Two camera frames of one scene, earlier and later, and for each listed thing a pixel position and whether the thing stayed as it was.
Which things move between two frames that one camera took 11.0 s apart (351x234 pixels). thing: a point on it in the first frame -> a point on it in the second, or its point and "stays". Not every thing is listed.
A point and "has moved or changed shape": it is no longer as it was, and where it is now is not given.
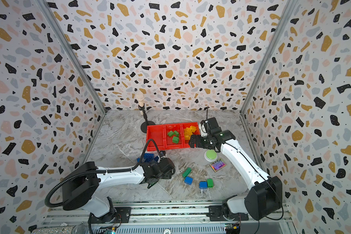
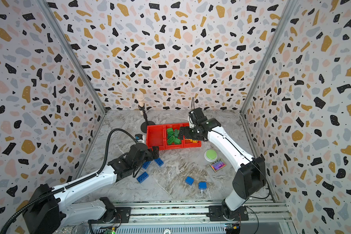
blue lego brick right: [203, 185] stays
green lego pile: [175, 139] has moved or changed shape
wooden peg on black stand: [140, 96] stays
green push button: [210, 155] stays
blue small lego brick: [188, 180] stays
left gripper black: [170, 174] -> [152, 156]
